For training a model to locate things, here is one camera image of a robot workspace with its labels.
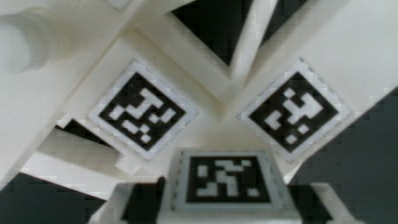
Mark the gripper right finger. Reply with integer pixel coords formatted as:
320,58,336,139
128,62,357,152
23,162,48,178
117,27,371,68
288,183,366,224

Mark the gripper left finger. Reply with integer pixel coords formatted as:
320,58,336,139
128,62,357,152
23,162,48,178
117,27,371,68
87,177,165,224

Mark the white leg cube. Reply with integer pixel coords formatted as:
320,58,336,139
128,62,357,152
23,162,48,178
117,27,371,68
156,149,302,224

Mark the white chair back frame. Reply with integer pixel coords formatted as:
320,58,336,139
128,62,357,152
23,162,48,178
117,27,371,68
0,0,398,197

